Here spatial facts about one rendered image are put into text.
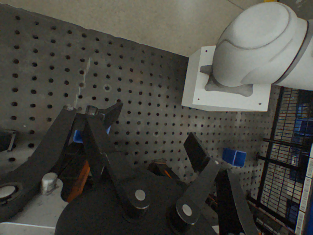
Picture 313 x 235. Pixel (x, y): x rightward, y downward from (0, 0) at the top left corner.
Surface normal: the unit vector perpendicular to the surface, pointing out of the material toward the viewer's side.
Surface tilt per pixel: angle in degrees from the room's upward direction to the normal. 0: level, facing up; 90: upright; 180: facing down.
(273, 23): 54
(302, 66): 69
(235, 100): 44
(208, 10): 0
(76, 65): 0
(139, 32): 0
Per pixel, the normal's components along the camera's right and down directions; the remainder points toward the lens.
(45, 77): 0.36, 0.05
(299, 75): -0.54, 0.75
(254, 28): -0.47, -0.11
